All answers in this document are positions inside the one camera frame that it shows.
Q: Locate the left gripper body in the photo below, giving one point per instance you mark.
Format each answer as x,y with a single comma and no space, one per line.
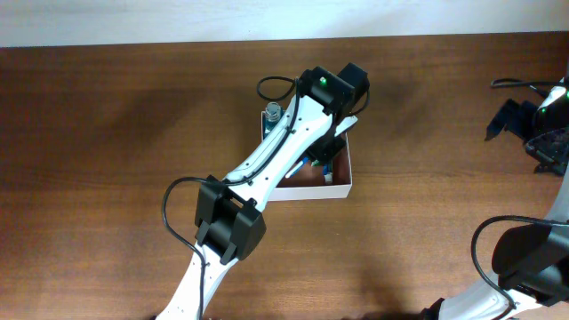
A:
324,151

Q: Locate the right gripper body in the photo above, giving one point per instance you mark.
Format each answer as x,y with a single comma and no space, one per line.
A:
523,123

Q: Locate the teal mouthwash bottle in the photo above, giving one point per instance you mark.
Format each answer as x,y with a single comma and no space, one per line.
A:
271,117

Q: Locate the blue white toothbrush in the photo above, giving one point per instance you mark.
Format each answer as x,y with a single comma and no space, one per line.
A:
297,167

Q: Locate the teal toothpaste tube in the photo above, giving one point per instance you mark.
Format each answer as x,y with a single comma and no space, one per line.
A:
328,173

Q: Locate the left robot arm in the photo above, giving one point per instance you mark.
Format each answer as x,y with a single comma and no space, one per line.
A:
229,217

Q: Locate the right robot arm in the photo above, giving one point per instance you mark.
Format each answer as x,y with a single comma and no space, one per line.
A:
530,260

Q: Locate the white cardboard box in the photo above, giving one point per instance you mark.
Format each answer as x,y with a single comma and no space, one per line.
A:
309,183

